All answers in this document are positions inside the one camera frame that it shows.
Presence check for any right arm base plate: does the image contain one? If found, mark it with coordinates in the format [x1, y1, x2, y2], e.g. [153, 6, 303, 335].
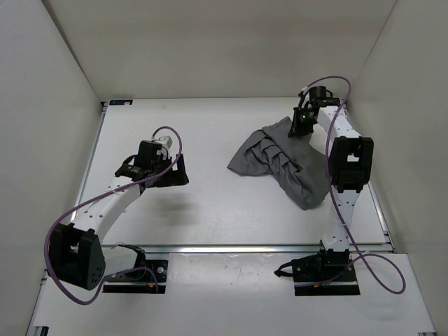
[274, 250, 361, 297]

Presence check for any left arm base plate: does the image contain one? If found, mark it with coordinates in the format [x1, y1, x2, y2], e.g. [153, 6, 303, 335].
[102, 254, 169, 294]

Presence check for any grey pleated skirt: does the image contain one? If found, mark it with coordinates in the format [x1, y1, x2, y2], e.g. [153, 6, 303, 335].
[227, 117, 329, 210]

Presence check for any left corner label sticker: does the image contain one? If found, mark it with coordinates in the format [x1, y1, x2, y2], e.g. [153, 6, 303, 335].
[108, 99, 133, 106]

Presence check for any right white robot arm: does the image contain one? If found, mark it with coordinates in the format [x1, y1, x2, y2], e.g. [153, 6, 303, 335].
[289, 86, 374, 287]

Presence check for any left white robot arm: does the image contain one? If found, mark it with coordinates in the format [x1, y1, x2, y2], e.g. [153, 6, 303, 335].
[45, 136, 189, 291]

